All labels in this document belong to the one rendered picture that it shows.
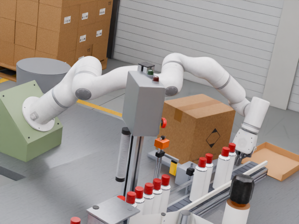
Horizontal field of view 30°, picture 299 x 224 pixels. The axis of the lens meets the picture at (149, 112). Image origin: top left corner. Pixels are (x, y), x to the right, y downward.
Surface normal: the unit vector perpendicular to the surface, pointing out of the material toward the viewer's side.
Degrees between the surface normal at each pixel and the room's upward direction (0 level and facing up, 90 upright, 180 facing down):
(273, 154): 0
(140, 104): 90
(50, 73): 0
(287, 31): 90
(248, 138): 68
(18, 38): 90
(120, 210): 0
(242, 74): 90
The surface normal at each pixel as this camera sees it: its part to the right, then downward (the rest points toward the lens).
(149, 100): 0.27, 0.39
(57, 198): 0.14, -0.92
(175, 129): -0.73, 0.15
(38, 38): -0.41, 0.28
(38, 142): 0.88, 0.29
